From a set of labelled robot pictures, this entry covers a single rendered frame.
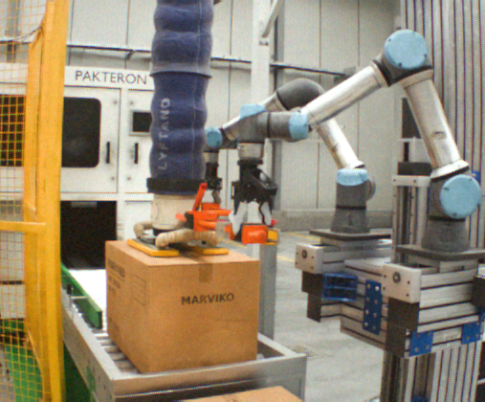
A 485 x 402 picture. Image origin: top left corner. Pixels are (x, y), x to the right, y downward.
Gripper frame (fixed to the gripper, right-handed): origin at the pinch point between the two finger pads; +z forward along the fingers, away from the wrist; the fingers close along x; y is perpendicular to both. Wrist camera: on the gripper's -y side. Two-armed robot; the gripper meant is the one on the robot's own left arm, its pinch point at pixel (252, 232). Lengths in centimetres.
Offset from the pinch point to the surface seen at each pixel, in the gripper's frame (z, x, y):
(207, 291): 23.0, -0.1, 30.1
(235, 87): -191, -436, 901
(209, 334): 38.0, -1.1, 30.1
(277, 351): 49, -31, 34
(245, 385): 55, -11, 21
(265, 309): 44, -49, 77
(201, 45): -62, -3, 49
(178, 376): 49, 13, 22
